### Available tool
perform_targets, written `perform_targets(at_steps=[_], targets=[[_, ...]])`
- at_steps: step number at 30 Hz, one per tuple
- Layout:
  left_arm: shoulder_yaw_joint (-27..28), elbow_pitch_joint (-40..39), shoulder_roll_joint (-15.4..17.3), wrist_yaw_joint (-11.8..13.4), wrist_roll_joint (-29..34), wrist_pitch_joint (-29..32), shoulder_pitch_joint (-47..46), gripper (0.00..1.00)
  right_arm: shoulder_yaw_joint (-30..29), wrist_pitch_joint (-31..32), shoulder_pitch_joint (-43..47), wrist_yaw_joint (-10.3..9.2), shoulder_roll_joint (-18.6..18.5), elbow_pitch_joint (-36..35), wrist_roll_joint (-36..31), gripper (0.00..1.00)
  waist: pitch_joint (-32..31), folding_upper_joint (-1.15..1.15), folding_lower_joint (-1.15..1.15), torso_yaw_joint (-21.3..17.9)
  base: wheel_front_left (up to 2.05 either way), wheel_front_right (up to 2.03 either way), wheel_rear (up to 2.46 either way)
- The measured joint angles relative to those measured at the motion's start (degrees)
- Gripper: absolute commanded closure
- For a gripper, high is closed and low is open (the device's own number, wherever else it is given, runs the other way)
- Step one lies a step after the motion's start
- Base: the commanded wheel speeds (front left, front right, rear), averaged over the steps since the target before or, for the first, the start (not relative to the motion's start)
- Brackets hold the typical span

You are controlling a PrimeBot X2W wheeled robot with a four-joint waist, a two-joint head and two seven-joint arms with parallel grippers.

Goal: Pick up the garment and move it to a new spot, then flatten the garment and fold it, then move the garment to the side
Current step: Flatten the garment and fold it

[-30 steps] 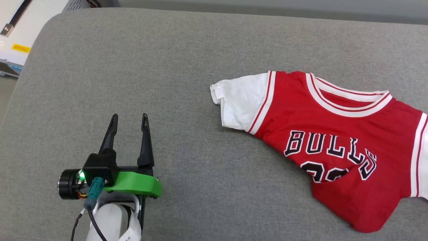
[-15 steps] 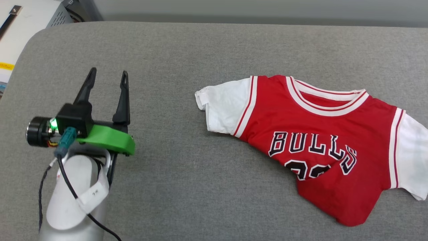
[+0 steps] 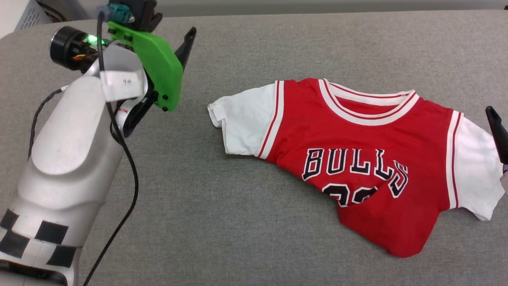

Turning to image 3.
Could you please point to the grey fabric sofa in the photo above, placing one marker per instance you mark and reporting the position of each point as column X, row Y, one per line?
column 238, row 238

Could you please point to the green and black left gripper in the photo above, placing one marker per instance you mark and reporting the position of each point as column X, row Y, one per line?
column 158, row 67

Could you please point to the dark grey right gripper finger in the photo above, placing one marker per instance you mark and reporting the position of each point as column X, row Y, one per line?
column 498, row 135

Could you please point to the red and white Bulls jersey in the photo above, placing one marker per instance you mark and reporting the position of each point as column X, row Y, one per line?
column 357, row 131

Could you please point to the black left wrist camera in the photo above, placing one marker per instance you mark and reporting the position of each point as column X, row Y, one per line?
column 143, row 16

